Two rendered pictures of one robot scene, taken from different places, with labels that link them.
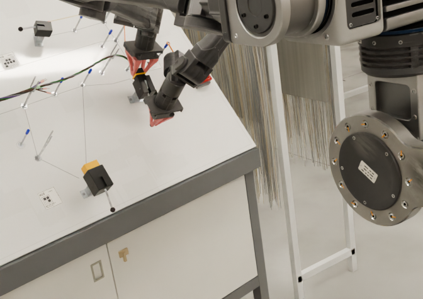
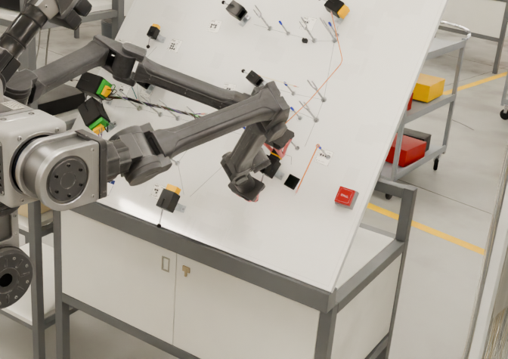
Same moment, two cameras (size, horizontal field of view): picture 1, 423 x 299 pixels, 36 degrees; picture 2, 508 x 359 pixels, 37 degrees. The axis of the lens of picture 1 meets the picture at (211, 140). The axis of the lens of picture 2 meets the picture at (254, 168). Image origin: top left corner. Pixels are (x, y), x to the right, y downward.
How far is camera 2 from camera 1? 225 cm
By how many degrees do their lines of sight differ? 67
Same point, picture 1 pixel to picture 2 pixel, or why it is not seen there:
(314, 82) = not seen: outside the picture
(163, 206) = (214, 261)
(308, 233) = not seen: outside the picture
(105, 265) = (171, 266)
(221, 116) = (329, 242)
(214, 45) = (231, 156)
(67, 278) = (145, 249)
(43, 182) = (165, 179)
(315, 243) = not seen: outside the picture
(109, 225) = (169, 238)
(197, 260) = (246, 334)
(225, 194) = (291, 307)
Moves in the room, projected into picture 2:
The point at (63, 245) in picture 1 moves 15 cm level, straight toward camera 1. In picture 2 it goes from (136, 223) to (94, 231)
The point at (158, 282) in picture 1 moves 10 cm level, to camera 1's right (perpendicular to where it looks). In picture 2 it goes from (207, 316) to (215, 333)
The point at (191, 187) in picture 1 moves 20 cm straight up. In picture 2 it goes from (243, 268) to (248, 210)
